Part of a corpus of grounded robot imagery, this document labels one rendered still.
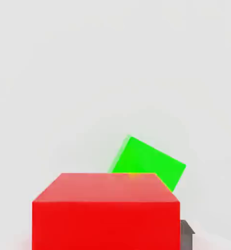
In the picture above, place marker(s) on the small red cube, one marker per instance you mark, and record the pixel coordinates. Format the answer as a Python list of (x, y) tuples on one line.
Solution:
[(105, 224)]

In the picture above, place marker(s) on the small green cube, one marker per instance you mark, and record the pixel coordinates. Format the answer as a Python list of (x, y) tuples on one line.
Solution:
[(146, 158)]

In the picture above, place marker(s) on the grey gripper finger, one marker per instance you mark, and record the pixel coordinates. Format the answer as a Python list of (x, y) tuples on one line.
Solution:
[(185, 237)]

